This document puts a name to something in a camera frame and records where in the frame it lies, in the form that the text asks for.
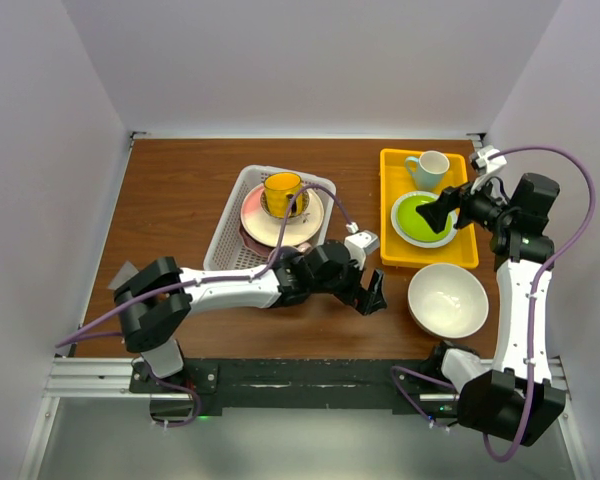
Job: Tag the spatula with wooden handle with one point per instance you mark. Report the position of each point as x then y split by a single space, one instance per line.
124 274

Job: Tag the purple patterned small bowl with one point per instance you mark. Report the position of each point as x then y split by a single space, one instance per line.
276 202

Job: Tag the pink cream branch plate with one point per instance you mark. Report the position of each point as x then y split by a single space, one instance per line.
265 229

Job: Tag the light blue mug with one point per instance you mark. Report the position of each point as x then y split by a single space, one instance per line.
428 169

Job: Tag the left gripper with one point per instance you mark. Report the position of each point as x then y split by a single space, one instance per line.
364 301

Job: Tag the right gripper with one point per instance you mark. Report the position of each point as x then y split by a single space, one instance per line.
438 211

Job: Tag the pink purple mug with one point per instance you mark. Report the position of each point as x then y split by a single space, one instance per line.
288 250

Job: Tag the cream ceramic bowl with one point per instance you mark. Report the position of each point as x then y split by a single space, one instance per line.
447 301

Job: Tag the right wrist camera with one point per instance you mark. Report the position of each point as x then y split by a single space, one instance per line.
487 162

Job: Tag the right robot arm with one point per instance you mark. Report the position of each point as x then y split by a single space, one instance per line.
513 399

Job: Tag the lime green plate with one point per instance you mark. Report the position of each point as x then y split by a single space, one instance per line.
413 228

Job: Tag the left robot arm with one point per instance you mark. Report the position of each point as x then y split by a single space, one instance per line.
153 303

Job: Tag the white plastic basket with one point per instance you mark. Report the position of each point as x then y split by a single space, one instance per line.
226 250

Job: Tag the pink dotted scalloped plate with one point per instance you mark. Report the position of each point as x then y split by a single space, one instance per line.
253 245

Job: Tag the yellow plastic tray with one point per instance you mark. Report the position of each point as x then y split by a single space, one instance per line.
395 182

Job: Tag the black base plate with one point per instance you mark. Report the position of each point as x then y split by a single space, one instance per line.
313 384

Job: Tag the yellow glass cup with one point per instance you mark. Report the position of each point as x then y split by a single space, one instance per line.
282 180

